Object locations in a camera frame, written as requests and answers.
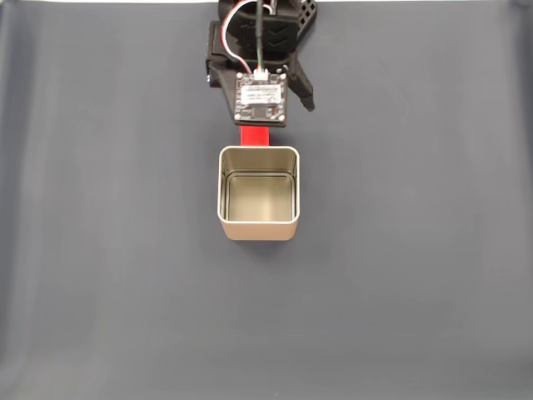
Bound red cube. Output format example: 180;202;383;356
238;124;271;148

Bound dark blue table mat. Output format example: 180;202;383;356
0;2;533;400

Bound red white servo cable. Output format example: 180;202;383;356
220;0;256;76

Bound thin black camera cable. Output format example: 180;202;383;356
254;0;265;72

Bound beige metal square container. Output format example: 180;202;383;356
216;145;301;243

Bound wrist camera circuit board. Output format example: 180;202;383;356
233;68;289;123

